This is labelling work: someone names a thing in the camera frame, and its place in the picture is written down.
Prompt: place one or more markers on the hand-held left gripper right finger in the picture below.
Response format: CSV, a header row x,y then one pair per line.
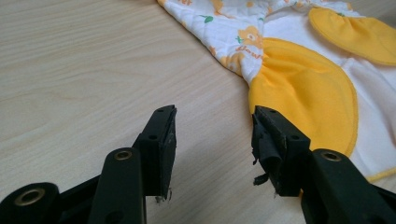
x,y
286,155

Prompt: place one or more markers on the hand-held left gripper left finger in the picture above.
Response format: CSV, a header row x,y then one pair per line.
x,y
157,155

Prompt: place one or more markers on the white and yellow baby garment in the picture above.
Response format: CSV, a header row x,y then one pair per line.
x,y
305,77

